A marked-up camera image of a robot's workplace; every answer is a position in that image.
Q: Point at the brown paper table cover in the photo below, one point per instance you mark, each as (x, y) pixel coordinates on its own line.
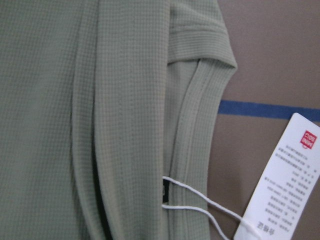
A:
(276, 44)

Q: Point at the white paper hang tag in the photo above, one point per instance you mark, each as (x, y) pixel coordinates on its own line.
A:
(284, 187)

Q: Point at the olive green long-sleeve shirt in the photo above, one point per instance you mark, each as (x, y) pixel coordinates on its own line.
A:
(99, 101)

